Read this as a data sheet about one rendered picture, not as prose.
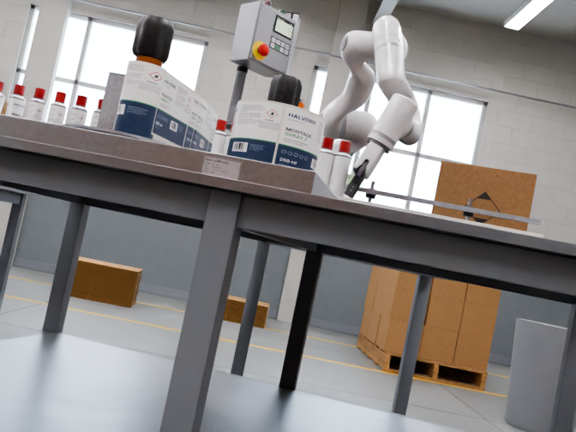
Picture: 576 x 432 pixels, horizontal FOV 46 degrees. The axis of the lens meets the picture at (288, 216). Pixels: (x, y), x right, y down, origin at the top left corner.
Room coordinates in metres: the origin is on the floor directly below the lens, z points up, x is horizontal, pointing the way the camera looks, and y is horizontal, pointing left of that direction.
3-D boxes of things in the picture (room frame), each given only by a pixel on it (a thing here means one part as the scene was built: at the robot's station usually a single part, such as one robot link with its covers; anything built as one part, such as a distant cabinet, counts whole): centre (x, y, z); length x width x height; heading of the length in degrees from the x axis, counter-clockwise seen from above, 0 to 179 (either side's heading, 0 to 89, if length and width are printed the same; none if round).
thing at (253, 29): (2.19, 0.19, 1.38); 0.17 x 0.10 x 0.19; 135
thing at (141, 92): (1.53, 0.38, 1.04); 0.09 x 0.09 x 0.29
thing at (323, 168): (2.05, -0.07, 0.98); 0.05 x 0.05 x 0.20
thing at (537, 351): (4.12, -1.71, 0.31); 0.46 x 0.46 x 0.62
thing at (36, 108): (2.23, 0.88, 0.98); 0.05 x 0.05 x 0.20
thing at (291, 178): (1.67, 0.30, 0.86); 0.80 x 0.67 x 0.05; 80
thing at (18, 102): (2.24, 0.95, 0.98); 0.05 x 0.05 x 0.20
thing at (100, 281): (6.12, 1.51, 0.16); 0.64 x 0.53 x 0.31; 96
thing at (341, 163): (2.05, -0.13, 0.98); 0.05 x 0.05 x 0.20
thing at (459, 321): (5.86, -1.30, 0.45); 1.20 x 0.83 x 0.89; 3
